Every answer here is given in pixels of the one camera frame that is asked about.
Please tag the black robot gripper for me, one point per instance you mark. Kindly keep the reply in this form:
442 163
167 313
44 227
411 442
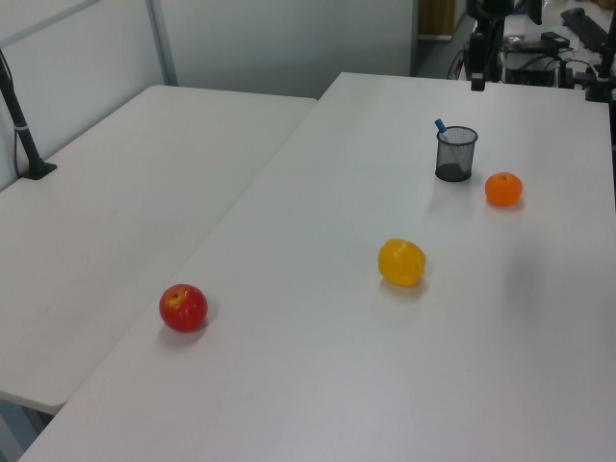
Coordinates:
488 8

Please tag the white marker pen blue cap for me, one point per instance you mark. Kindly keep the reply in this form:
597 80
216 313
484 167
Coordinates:
441 126

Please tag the black mesh pen cup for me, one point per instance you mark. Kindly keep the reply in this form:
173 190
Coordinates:
455 156

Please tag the black electronics box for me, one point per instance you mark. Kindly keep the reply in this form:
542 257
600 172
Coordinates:
531 65

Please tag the brown wooden panel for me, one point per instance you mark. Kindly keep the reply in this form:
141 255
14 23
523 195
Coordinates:
435 18

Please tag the small black device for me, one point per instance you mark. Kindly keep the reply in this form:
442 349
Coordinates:
556 38

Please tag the black keyboard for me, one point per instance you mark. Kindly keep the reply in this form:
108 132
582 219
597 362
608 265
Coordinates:
589 29

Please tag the orange mandarin fruit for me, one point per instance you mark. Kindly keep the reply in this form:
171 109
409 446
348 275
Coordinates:
503 189

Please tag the yellow bell pepper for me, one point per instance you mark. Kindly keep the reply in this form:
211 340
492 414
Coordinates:
402 263

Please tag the red apple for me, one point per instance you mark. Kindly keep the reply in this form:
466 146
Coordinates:
183 308

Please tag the black pole with base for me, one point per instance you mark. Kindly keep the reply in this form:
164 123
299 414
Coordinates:
19 127

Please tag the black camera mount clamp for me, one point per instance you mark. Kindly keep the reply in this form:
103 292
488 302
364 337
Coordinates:
601 72

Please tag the grey partition post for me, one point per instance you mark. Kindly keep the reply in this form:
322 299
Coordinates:
162 43

